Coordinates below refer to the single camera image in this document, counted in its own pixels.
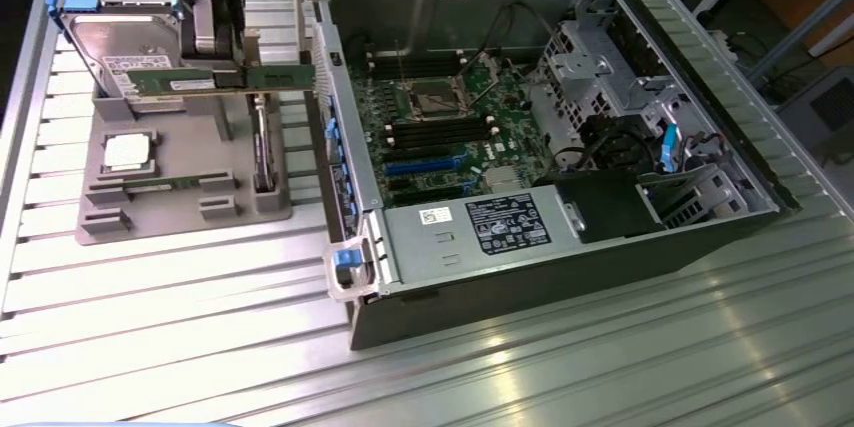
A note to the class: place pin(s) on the green RAM stick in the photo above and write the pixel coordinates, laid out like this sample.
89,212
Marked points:
167,181
167,79

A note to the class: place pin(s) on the hard disk with blue carrier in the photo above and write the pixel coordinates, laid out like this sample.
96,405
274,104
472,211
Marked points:
113,42

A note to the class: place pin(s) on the silver CPU chip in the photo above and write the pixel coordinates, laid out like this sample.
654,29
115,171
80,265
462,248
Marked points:
128,151

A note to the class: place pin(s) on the CPU socket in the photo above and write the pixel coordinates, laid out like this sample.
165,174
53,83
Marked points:
435,99

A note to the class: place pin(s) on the grey parts rack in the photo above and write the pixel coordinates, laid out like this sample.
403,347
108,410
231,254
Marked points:
173,207

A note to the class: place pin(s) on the blue expansion slot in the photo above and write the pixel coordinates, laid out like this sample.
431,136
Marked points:
427,166

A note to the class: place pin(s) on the green motherboard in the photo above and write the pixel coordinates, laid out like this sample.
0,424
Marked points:
507,97

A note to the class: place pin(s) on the blue case latch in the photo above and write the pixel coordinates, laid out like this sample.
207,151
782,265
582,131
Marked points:
344,258

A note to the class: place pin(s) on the silver chipset heatsink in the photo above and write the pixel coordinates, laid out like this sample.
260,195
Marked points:
504,179

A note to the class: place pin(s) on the grey power supply unit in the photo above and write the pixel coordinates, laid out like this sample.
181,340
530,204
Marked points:
467,232

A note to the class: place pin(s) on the silver disk bay cage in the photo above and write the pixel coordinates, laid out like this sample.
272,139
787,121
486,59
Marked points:
594,72

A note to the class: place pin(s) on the black open PC case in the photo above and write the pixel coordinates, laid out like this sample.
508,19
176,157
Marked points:
534,267

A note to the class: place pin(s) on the black air shroud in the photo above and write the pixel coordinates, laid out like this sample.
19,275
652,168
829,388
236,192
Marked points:
603,207

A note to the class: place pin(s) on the grey computer tower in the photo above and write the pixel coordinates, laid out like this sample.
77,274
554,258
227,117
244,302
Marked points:
821,107

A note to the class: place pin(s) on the graphics card with metal bracket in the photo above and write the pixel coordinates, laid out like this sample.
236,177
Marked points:
264,147

